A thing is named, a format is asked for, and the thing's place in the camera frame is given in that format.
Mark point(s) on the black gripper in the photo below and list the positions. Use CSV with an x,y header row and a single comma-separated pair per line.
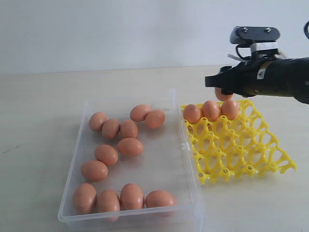
x,y
240,79

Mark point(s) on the brown egg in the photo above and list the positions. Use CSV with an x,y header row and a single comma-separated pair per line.
x,y
128,129
106,154
108,201
220,96
94,171
192,113
210,110
139,112
230,109
84,198
96,121
130,147
155,119
111,128
160,198
132,197

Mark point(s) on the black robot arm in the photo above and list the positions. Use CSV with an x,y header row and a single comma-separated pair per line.
x,y
265,77

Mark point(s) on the yellow plastic egg tray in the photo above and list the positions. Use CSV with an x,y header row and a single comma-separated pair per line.
x,y
227,149

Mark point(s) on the clear plastic container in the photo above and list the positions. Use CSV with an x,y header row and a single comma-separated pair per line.
x,y
166,163

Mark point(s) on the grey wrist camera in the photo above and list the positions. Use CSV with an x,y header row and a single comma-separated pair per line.
x,y
250,35

